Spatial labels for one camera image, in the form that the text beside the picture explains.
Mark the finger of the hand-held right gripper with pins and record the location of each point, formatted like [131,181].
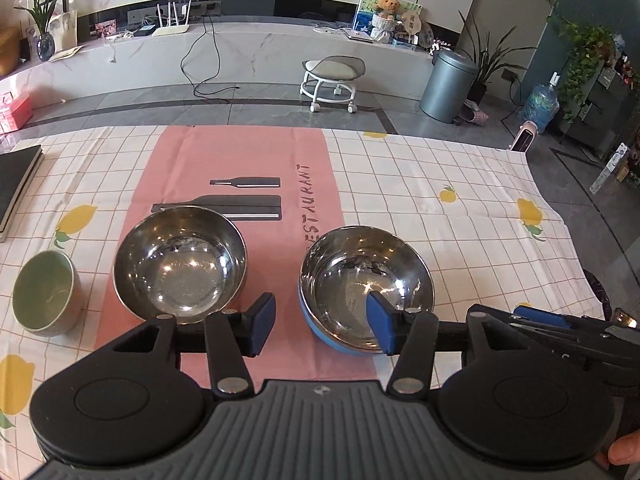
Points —
[575,345]
[542,316]

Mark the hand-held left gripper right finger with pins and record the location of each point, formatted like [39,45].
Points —
[381,325]

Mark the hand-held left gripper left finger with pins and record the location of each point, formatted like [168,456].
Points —
[264,325]

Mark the blue steel bowl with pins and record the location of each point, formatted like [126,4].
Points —
[350,280]

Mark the orange steel bowl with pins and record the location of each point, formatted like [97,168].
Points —
[180,270]

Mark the green ceramic bowl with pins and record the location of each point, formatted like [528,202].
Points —
[42,295]

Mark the person's right hand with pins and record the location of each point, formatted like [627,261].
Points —
[625,451]

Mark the white printed carton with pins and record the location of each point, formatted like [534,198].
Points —
[609,167]

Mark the pink placemat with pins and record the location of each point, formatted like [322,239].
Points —
[250,155]

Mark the small pink heater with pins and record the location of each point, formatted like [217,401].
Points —
[522,137]

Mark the dark cabinet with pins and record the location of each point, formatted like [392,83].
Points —
[597,120]

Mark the blue water jug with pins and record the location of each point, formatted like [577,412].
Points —
[541,107]

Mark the grey trash can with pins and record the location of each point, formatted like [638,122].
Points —
[445,87]

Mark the white rolling stool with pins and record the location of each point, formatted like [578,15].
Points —
[332,70]

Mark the tall potted plant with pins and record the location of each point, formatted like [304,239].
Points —
[492,60]

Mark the white marble tv console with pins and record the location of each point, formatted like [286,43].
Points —
[260,55]

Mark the trailing ivy plant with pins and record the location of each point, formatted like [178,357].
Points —
[585,45]

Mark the black notebook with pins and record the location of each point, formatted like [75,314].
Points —
[15,185]

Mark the silver laptop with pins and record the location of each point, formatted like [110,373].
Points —
[359,36]

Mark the round hand fan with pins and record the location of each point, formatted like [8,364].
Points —
[412,22]

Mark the white router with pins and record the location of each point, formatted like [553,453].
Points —
[172,30]

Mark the painted canvas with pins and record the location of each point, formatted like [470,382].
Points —
[362,10]

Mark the teddy bear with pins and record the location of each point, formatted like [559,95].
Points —
[387,7]

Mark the pink storage box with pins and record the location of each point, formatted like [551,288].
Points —
[14,112]

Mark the pink photo card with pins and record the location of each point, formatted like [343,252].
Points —
[105,28]

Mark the paper sheet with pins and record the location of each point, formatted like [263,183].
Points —
[65,53]

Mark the white tote bag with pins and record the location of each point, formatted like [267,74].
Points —
[64,30]

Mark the golden vase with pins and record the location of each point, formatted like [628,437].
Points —
[7,52]

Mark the plant in blue vase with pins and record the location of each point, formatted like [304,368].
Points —
[44,15]

